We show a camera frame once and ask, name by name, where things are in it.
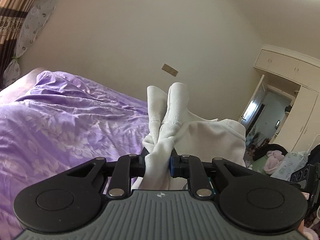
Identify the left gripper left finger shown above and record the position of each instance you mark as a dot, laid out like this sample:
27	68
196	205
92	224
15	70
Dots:
74	198

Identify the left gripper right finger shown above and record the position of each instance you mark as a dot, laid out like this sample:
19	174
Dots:
251	201

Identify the white Nevada print t-shirt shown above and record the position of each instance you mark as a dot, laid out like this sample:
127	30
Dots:
173	127

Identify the pink plush toy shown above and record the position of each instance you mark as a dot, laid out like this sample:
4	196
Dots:
274	159

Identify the cream wooden wardrobe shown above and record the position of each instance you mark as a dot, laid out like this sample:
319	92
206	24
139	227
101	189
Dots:
296	76

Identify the purple floral bed sheet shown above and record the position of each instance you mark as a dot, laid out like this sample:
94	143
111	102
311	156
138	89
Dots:
53	121

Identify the open room door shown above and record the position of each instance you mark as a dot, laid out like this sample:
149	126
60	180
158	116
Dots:
254	103

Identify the white floral wrapped fan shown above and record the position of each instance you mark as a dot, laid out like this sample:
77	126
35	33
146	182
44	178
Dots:
30	29

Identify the brown patterned curtain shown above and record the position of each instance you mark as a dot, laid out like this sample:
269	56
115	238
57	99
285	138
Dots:
13	15

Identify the brown wall switch plate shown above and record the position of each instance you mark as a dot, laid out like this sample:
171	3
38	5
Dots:
169	70

